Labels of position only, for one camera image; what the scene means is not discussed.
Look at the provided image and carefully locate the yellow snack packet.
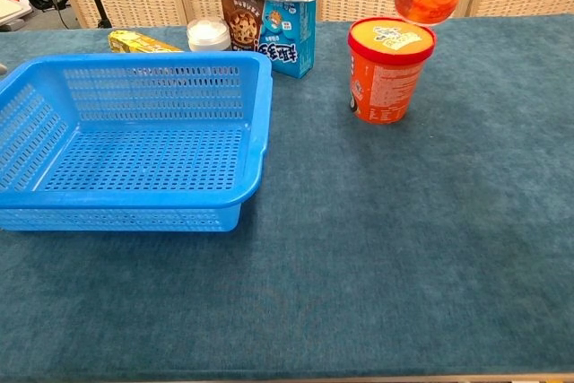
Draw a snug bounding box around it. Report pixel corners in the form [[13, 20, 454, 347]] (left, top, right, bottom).
[[108, 30, 185, 55]]

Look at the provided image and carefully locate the white side table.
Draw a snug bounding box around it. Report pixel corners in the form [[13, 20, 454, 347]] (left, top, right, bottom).
[[0, 0, 34, 32]]

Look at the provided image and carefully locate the blue perforated plastic basket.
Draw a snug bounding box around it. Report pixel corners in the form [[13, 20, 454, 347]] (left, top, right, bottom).
[[0, 50, 274, 232]]

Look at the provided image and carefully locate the blue chocolate cookie box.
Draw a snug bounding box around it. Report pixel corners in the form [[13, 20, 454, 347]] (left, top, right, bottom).
[[219, 0, 317, 80]]

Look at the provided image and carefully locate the orange instant noodle cup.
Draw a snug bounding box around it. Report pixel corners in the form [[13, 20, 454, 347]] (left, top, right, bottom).
[[347, 16, 437, 125]]

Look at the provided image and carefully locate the teal table cloth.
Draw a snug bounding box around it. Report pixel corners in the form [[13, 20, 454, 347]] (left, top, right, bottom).
[[0, 13, 574, 379]]

